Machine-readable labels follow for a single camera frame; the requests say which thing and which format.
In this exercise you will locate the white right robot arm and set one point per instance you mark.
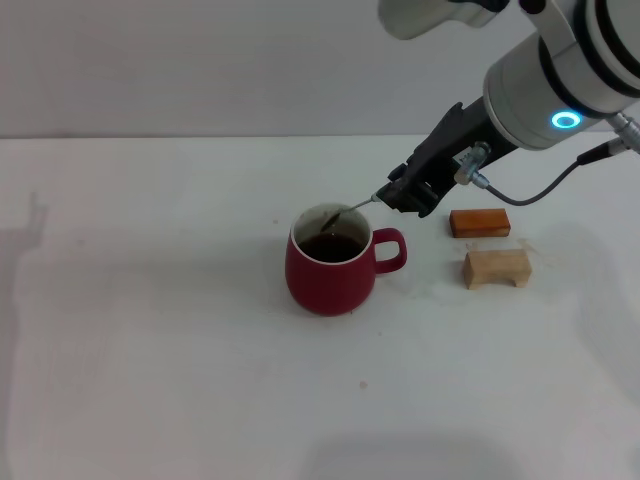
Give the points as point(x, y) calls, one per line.
point(540, 85)

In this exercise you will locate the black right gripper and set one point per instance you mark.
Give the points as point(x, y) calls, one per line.
point(450, 145)

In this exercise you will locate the red ceramic mug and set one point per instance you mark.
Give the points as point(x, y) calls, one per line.
point(330, 285)

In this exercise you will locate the light wooden spoon rest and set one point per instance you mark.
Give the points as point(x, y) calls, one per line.
point(492, 267)

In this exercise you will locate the dark brown wooden block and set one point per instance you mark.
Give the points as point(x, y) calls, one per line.
point(480, 224)

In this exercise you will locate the dark coffee liquid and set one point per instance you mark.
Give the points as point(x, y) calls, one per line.
point(331, 250)

